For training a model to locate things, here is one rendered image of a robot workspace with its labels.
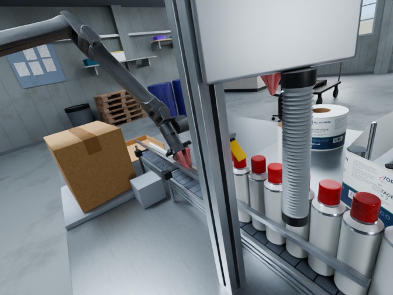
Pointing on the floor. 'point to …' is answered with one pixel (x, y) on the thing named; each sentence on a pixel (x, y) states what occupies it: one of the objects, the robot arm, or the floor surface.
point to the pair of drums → (166, 96)
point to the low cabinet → (245, 85)
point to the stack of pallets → (118, 107)
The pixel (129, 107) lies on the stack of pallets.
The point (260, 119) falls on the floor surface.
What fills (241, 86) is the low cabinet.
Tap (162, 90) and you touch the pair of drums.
